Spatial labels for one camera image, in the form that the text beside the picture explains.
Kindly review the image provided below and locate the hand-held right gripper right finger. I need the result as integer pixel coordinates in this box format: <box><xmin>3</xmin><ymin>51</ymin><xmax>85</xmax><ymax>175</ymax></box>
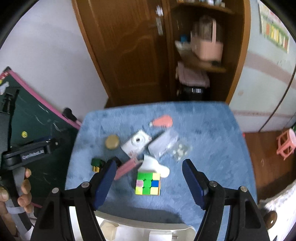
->
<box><xmin>182</xmin><ymin>159</ymin><xmax>271</xmax><ymax>241</ymax></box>

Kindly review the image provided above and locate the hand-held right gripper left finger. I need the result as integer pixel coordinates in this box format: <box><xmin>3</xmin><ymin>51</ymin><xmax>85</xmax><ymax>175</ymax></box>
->
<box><xmin>30</xmin><ymin>159</ymin><xmax>118</xmax><ymax>241</ymax></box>

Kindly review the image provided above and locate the colourful puzzle cube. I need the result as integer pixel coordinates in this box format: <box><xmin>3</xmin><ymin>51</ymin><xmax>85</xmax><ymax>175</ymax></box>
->
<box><xmin>135</xmin><ymin>172</ymin><xmax>161</xmax><ymax>196</ymax></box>

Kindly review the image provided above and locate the white plastic scoop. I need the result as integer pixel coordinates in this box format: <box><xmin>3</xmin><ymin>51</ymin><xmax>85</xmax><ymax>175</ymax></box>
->
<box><xmin>141</xmin><ymin>154</ymin><xmax>170</xmax><ymax>179</ymax></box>

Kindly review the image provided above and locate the person's left hand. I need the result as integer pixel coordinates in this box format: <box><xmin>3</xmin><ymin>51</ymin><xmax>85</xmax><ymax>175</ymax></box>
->
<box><xmin>0</xmin><ymin>168</ymin><xmax>33</xmax><ymax>215</ymax></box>

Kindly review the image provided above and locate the pink hair clip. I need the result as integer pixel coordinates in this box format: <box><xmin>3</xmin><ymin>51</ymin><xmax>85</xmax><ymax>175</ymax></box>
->
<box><xmin>114</xmin><ymin>158</ymin><xmax>142</xmax><ymax>181</ymax></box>

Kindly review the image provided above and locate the clear bag of small parts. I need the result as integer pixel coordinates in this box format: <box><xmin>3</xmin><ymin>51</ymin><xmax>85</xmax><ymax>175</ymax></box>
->
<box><xmin>172</xmin><ymin>140</ymin><xmax>192</xmax><ymax>161</ymax></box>

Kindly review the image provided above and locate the clear plastic box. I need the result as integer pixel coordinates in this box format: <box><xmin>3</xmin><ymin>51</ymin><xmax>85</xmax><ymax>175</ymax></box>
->
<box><xmin>148</xmin><ymin>130</ymin><xmax>179</xmax><ymax>159</ymax></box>

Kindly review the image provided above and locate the black chalkboard clamp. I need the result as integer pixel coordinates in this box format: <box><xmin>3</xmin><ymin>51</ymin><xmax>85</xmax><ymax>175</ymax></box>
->
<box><xmin>63</xmin><ymin>108</ymin><xmax>78</xmax><ymax>122</ymax></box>

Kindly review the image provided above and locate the fuzzy blue table cloth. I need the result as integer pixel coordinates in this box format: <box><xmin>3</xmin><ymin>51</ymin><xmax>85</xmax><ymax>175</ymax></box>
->
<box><xmin>65</xmin><ymin>101</ymin><xmax>258</xmax><ymax>241</ymax></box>

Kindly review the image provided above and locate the salmon pink bulb-shaped toy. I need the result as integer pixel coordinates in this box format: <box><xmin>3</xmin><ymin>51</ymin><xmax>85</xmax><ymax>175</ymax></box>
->
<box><xmin>149</xmin><ymin>115</ymin><xmax>173</xmax><ymax>128</ymax></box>

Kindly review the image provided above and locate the brown round knob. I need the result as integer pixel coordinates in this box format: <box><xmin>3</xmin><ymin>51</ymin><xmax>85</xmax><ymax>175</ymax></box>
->
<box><xmin>264</xmin><ymin>211</ymin><xmax>277</xmax><ymax>230</ymax></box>

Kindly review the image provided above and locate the black appliance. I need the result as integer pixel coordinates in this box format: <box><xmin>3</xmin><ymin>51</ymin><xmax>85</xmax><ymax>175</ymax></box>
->
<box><xmin>178</xmin><ymin>85</ymin><xmax>210</xmax><ymax>101</ymax></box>

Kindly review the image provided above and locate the pink plastic stool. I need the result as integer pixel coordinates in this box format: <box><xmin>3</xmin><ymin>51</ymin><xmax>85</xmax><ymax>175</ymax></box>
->
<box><xmin>277</xmin><ymin>128</ymin><xmax>296</xmax><ymax>161</ymax></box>

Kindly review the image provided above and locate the folded pink cloth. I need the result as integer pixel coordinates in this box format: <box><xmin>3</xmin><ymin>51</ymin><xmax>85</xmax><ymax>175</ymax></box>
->
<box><xmin>176</xmin><ymin>61</ymin><xmax>210</xmax><ymax>87</ymax></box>

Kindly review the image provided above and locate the brown wooden wardrobe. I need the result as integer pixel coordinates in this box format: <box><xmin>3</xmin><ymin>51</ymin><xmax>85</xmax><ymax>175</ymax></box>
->
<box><xmin>72</xmin><ymin>0</ymin><xmax>251</xmax><ymax>108</ymax></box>

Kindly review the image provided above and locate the pink plastic basket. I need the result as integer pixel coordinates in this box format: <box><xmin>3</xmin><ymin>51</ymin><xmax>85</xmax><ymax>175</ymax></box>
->
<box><xmin>191</xmin><ymin>16</ymin><xmax>224</xmax><ymax>62</ymax></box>

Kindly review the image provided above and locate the green chalkboard with pink frame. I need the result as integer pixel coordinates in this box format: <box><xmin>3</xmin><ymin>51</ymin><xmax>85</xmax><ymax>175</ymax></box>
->
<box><xmin>0</xmin><ymin>67</ymin><xmax>81</xmax><ymax>209</ymax></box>

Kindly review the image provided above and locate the white toy camera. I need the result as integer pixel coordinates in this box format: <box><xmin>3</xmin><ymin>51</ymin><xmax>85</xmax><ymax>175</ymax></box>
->
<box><xmin>121</xmin><ymin>130</ymin><xmax>152</xmax><ymax>157</ymax></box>

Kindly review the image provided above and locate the silver door handle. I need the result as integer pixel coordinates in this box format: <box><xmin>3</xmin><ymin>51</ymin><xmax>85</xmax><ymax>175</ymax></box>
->
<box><xmin>155</xmin><ymin>6</ymin><xmax>163</xmax><ymax>35</ymax></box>

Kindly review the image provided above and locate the colourful wall poster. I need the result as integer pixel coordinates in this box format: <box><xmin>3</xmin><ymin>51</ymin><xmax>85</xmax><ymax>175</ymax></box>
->
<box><xmin>258</xmin><ymin>0</ymin><xmax>290</xmax><ymax>54</ymax></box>

